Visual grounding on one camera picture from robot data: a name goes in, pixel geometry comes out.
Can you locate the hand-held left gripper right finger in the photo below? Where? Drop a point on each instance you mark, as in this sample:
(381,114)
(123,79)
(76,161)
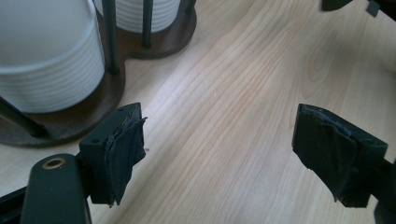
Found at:
(327,149)

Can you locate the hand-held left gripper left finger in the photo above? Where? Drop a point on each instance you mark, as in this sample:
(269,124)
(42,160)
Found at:
(121,155)

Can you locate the stack of white paper cups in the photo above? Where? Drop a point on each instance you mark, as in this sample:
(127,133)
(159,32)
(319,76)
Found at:
(46,62)
(130,15)

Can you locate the dark wooden cup holder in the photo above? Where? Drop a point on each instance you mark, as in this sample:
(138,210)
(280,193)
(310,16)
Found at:
(174,37)

